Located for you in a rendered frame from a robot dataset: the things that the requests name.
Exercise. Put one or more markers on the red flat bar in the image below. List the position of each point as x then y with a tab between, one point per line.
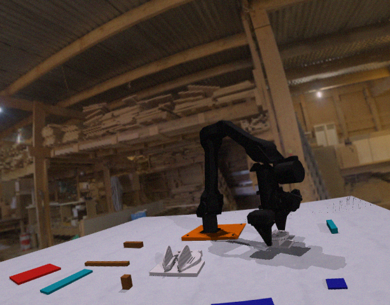
34	273

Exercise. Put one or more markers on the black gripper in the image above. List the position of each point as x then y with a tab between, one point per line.
263	220

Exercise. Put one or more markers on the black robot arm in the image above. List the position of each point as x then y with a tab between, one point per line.
284	171

